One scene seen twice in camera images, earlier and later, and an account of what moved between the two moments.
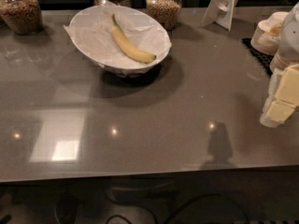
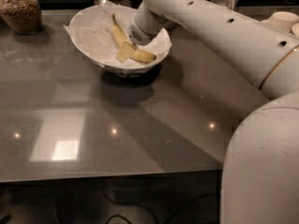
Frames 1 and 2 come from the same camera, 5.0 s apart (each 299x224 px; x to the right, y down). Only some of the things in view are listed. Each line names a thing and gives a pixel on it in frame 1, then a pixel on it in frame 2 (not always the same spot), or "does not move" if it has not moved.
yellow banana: [127, 46] does not move
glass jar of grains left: [20, 10] does not move
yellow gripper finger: [288, 90] → [126, 50]
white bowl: [91, 29] does not move
